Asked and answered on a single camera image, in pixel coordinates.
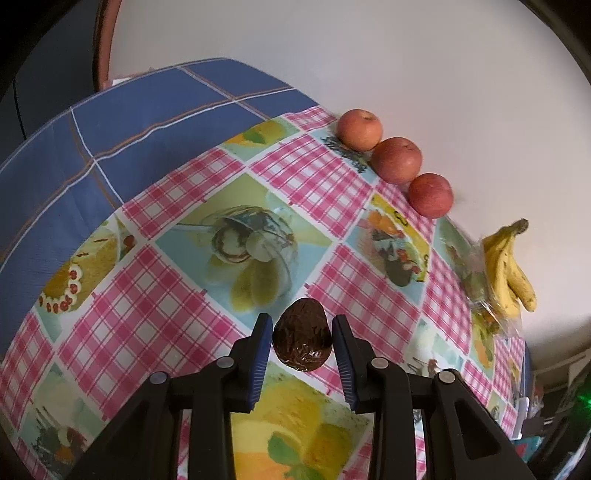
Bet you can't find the dark brown avocado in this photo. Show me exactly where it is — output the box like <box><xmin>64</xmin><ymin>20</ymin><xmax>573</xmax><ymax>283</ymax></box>
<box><xmin>273</xmin><ymin>298</ymin><xmax>332</xmax><ymax>372</ymax></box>

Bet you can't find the clear plastic container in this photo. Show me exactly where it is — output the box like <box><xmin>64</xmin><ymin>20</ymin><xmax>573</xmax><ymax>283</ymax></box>
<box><xmin>461</xmin><ymin>240</ymin><xmax>522</xmax><ymax>338</ymax></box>

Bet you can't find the yellow banana bunch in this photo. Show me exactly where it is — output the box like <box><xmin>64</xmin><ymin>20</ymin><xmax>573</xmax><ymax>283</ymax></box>
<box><xmin>481</xmin><ymin>218</ymin><xmax>537</xmax><ymax>320</ymax></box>

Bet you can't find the pink checkered fruit tablecloth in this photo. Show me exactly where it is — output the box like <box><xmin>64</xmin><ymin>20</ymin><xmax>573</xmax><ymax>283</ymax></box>
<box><xmin>1</xmin><ymin>107</ymin><xmax>524</xmax><ymax>479</ymax></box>

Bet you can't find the right red apple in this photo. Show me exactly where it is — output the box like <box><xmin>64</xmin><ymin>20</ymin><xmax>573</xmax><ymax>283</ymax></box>
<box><xmin>408</xmin><ymin>173</ymin><xmax>454</xmax><ymax>219</ymax></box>

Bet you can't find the red apple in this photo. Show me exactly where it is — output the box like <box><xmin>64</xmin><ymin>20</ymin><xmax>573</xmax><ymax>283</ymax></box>
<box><xmin>408</xmin><ymin>173</ymin><xmax>454</xmax><ymax>219</ymax></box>
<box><xmin>335</xmin><ymin>109</ymin><xmax>383</xmax><ymax>152</ymax></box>
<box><xmin>370</xmin><ymin>137</ymin><xmax>423</xmax><ymax>185</ymax></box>

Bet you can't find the middle red apple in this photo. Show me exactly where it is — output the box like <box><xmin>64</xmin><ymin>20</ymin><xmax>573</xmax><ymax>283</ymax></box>
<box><xmin>370</xmin><ymin>137</ymin><xmax>423</xmax><ymax>185</ymax></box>

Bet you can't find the left red apple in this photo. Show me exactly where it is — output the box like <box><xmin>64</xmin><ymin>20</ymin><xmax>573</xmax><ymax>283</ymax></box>
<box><xmin>335</xmin><ymin>109</ymin><xmax>383</xmax><ymax>152</ymax></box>

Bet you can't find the blue plaid tablecloth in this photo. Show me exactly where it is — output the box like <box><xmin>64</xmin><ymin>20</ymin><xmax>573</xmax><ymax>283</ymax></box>
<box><xmin>1</xmin><ymin>58</ymin><xmax>314</xmax><ymax>347</ymax></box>

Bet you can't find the pink door frame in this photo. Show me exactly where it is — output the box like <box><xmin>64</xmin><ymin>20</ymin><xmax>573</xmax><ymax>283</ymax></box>
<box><xmin>93</xmin><ymin>0</ymin><xmax>122</xmax><ymax>90</ymax></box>

